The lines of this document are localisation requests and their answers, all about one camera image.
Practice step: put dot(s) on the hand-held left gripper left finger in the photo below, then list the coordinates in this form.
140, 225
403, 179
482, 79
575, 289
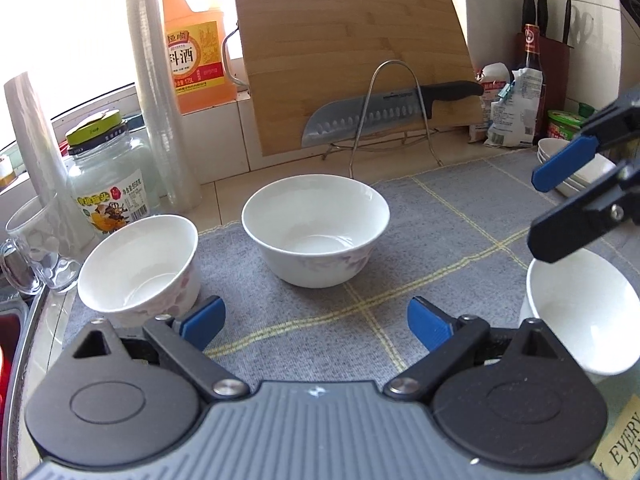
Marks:
202, 322

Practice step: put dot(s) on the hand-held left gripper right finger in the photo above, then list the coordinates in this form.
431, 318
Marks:
430, 325

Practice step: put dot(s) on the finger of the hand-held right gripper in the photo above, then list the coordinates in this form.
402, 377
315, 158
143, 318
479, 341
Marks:
575, 230
565, 165

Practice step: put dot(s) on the white floral bowl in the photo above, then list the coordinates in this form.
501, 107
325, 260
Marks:
575, 310
315, 230
140, 260

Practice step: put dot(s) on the green lidded sauce jar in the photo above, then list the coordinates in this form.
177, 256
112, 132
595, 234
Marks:
562, 127

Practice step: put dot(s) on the green capped jar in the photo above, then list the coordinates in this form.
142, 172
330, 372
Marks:
587, 109

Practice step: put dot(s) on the white printed bag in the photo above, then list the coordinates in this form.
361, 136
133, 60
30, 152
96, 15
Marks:
515, 115

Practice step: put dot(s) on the dark red knife block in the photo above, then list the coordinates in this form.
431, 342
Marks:
555, 75

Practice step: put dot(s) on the blue bag clip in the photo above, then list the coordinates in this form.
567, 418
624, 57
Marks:
506, 92

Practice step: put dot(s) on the grey teal checked mat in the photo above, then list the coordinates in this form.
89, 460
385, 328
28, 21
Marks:
450, 220

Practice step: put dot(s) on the tan printed packet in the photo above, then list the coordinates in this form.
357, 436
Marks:
495, 80

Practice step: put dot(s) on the dark soy sauce bottle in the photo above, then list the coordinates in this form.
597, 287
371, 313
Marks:
531, 50

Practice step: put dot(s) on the glass jar green lid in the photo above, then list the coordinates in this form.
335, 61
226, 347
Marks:
110, 180

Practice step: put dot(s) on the clear glass mug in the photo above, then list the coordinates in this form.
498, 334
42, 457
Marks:
37, 255

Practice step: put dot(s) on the red plastic basin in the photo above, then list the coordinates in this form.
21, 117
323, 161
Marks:
5, 325

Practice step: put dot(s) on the tall stack of plastic cups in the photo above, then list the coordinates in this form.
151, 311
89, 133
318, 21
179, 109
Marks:
160, 110

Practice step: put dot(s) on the short stack of plastic cups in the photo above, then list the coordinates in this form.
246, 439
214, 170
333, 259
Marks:
40, 150

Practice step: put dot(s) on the bamboo cutting board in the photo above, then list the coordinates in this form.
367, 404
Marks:
350, 50

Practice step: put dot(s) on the orange cooking wine jug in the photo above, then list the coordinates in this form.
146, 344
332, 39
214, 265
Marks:
200, 60

